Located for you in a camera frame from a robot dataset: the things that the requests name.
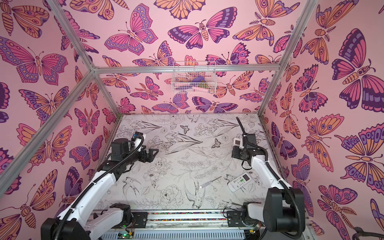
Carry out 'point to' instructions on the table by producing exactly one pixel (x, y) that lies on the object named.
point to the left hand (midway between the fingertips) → (152, 146)
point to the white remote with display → (235, 184)
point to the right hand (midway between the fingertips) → (238, 150)
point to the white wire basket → (194, 77)
